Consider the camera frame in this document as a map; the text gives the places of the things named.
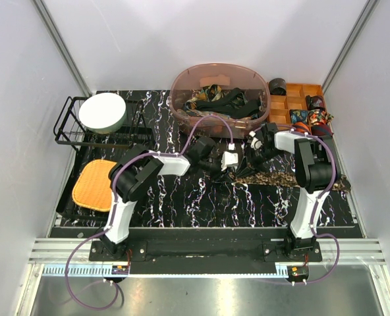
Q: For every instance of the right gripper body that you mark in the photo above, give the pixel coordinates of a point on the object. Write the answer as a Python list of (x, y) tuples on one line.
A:
[(259, 157)]

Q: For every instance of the orange wooden divided tray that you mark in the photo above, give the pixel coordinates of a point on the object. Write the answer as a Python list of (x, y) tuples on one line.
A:
[(294, 99)]

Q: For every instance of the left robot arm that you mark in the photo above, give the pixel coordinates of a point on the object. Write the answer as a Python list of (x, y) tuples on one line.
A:
[(131, 177)]

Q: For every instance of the white round container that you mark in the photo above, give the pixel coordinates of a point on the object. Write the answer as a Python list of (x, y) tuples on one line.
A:
[(103, 113)]

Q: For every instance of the dark maroon rolled tie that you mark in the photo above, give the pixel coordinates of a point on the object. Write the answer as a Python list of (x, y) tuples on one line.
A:
[(314, 102)]

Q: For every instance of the black wire dish rack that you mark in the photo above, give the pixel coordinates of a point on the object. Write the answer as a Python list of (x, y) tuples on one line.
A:
[(132, 129)]

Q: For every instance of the blue patterned rolled tie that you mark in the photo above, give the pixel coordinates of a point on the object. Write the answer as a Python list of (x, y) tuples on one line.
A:
[(299, 115)]

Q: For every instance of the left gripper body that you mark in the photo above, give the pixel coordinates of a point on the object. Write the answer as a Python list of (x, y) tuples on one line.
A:
[(211, 166)]

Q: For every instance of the black tie in tub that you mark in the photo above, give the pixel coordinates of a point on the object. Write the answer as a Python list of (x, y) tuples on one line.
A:
[(252, 108)]

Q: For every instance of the colourful patterned tie in tub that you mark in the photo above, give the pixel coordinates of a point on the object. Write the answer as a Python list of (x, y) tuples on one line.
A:
[(213, 100)]

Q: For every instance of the brown floral patterned tie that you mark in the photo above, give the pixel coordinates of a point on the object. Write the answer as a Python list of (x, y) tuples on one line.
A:
[(284, 179)]

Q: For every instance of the orange striped rolled tie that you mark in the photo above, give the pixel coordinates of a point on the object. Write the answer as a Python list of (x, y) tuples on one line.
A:
[(302, 126)]

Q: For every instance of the maroon striped rolled tie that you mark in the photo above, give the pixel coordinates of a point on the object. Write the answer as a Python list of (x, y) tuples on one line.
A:
[(321, 130)]

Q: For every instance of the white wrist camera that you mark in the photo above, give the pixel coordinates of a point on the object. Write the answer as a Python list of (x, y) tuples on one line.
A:
[(229, 157), (255, 139)]

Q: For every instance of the orange woven bamboo tray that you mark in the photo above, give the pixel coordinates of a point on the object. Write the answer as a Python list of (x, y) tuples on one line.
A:
[(92, 189)]

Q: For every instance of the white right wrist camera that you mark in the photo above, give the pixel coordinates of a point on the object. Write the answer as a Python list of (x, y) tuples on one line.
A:
[(255, 139)]

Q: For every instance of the red floral rolled tie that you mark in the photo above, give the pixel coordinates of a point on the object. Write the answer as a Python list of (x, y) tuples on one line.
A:
[(319, 116)]

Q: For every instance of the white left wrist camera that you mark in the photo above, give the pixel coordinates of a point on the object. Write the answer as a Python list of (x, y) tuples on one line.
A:
[(229, 157)]

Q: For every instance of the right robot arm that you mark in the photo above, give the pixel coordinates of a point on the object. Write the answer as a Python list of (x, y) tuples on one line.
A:
[(315, 171)]

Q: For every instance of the brown translucent plastic tub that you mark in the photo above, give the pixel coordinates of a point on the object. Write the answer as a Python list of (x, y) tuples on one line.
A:
[(193, 79)]

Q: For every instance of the dark grey rolled tie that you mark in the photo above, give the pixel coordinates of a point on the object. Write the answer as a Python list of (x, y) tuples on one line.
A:
[(278, 86)]

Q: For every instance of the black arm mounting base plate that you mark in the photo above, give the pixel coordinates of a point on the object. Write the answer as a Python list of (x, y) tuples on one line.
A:
[(269, 244)]

